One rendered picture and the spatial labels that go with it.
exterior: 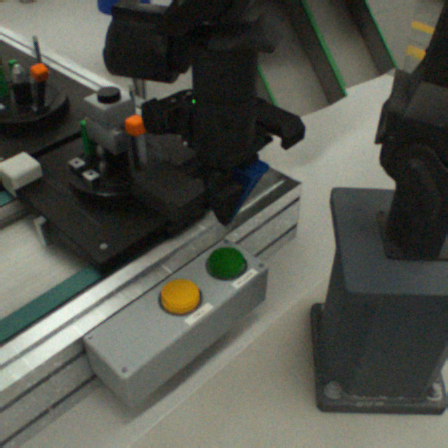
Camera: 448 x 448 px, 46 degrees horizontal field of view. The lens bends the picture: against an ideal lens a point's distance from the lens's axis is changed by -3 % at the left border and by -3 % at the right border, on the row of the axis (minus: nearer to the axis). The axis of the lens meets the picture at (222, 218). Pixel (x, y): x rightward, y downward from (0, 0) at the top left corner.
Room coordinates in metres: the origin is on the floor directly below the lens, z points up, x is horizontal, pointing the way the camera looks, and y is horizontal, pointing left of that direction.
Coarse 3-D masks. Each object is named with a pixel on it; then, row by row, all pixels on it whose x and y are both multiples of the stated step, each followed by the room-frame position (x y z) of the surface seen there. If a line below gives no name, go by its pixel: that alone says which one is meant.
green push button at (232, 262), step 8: (224, 248) 0.44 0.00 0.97; (232, 248) 0.44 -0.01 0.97; (216, 256) 0.43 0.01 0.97; (224, 256) 0.43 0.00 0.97; (232, 256) 0.43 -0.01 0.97; (240, 256) 0.43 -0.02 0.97; (208, 264) 0.42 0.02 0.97; (216, 264) 0.42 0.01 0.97; (224, 264) 0.42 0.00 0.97; (232, 264) 0.42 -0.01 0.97; (240, 264) 0.42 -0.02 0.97; (216, 272) 0.41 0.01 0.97; (224, 272) 0.41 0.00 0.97; (232, 272) 0.41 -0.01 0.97; (240, 272) 0.41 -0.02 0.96
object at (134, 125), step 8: (128, 120) 0.55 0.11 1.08; (136, 120) 0.55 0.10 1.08; (120, 128) 0.56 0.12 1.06; (128, 128) 0.55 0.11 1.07; (136, 128) 0.54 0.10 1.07; (144, 128) 0.55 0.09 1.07; (136, 136) 0.54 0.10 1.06; (144, 136) 0.55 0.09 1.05; (136, 144) 0.54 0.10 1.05; (144, 144) 0.55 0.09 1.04; (136, 152) 0.55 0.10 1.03; (144, 152) 0.55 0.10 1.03; (136, 160) 0.55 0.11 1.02; (144, 160) 0.55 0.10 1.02; (136, 168) 0.55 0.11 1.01; (144, 168) 0.55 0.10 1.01
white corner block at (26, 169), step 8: (24, 152) 0.62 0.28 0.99; (8, 160) 0.59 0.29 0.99; (16, 160) 0.59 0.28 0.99; (24, 160) 0.59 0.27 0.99; (32, 160) 0.59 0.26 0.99; (0, 168) 0.58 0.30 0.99; (8, 168) 0.58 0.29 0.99; (16, 168) 0.58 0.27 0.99; (24, 168) 0.58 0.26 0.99; (32, 168) 0.58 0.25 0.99; (40, 168) 0.59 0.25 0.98; (0, 176) 0.58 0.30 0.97; (8, 176) 0.56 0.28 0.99; (16, 176) 0.56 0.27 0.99; (24, 176) 0.57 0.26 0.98; (32, 176) 0.58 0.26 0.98; (40, 176) 0.58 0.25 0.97; (8, 184) 0.57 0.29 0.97; (16, 184) 0.56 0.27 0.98; (24, 184) 0.57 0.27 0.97
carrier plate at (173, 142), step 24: (72, 144) 0.66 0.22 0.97; (168, 144) 0.66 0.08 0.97; (48, 168) 0.60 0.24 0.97; (24, 192) 0.55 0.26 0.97; (48, 192) 0.55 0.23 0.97; (48, 216) 0.50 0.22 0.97; (72, 216) 0.50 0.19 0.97; (96, 216) 0.50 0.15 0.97; (120, 216) 0.50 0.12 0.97; (144, 216) 0.50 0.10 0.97; (72, 240) 0.46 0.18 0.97; (96, 240) 0.46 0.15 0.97; (120, 240) 0.46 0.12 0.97; (144, 240) 0.46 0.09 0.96; (96, 264) 0.42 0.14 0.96
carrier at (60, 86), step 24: (0, 72) 0.78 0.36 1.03; (24, 72) 0.77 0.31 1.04; (0, 96) 0.78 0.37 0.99; (24, 96) 0.75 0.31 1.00; (48, 96) 0.78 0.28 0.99; (72, 96) 0.81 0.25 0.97; (0, 120) 0.70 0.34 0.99; (24, 120) 0.70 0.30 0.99; (48, 120) 0.72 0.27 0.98; (72, 120) 0.73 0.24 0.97; (0, 144) 0.67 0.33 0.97; (24, 144) 0.67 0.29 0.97; (48, 144) 0.66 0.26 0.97
